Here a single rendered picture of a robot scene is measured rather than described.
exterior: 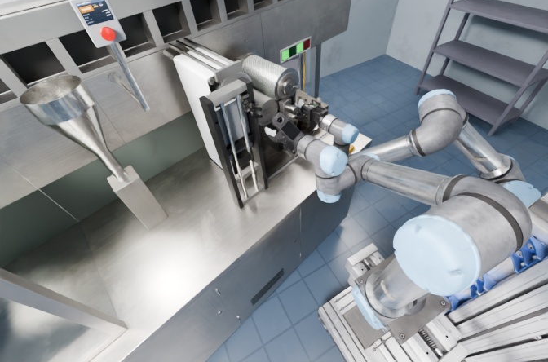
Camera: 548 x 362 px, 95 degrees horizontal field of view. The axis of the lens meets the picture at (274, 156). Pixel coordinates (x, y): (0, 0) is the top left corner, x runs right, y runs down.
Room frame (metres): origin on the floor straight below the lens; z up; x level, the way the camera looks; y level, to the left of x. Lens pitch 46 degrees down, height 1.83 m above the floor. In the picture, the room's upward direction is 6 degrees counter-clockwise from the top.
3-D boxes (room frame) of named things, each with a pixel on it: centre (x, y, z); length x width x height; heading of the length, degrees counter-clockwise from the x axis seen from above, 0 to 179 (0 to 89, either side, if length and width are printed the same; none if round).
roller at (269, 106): (1.00, 0.08, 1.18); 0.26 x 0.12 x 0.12; 38
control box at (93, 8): (0.66, 0.36, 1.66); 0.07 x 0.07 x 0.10; 33
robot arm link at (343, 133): (0.80, -0.31, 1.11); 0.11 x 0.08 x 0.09; 38
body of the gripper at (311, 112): (0.92, -0.21, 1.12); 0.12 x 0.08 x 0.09; 38
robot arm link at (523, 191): (0.45, -0.85, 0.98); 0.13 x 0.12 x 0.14; 159
